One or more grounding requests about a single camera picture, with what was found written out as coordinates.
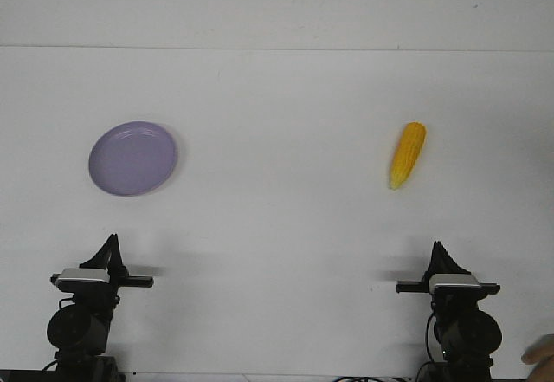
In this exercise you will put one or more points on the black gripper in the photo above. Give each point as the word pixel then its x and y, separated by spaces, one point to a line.
pixel 453 289
pixel 100 294

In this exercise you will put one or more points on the purple round plate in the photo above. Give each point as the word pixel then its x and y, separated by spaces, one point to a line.
pixel 133 158

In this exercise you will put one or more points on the yellow corn cob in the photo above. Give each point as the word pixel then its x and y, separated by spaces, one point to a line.
pixel 407 152

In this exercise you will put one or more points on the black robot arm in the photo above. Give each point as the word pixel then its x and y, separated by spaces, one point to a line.
pixel 81 326
pixel 459 336

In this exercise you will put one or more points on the person hand at edge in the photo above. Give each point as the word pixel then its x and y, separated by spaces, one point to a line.
pixel 540 356

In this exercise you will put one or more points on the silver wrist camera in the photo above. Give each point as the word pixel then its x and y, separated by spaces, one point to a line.
pixel 82 275
pixel 452 281

